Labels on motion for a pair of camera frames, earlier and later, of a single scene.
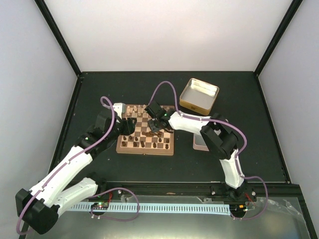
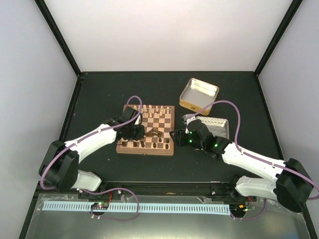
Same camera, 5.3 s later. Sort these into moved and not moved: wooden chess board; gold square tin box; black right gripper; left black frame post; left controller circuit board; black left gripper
Moved: black right gripper; black left gripper
Not moved: wooden chess board; left controller circuit board; gold square tin box; left black frame post
